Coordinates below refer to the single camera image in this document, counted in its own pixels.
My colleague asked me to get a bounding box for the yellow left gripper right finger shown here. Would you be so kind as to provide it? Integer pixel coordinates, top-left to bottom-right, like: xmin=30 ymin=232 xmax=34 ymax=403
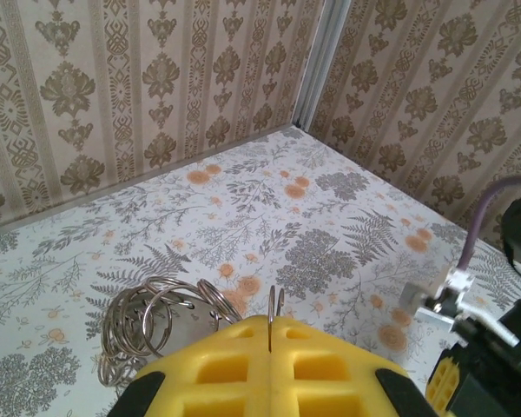
xmin=269 ymin=315 xmax=435 ymax=417

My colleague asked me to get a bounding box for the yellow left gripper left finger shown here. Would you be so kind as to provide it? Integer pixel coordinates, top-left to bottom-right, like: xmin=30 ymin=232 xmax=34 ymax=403
xmin=112 ymin=315 xmax=274 ymax=417

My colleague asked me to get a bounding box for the floral patterned table cover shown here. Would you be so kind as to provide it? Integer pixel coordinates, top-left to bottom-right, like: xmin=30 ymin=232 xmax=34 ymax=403
xmin=0 ymin=125 xmax=521 ymax=417

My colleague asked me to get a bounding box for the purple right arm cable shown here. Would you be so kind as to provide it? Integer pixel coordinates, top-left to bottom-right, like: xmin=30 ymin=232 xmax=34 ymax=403
xmin=458 ymin=175 xmax=521 ymax=279

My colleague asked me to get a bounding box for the aluminium corner post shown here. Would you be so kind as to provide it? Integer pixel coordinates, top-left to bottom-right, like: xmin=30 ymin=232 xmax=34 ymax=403
xmin=293 ymin=0 xmax=353 ymax=131

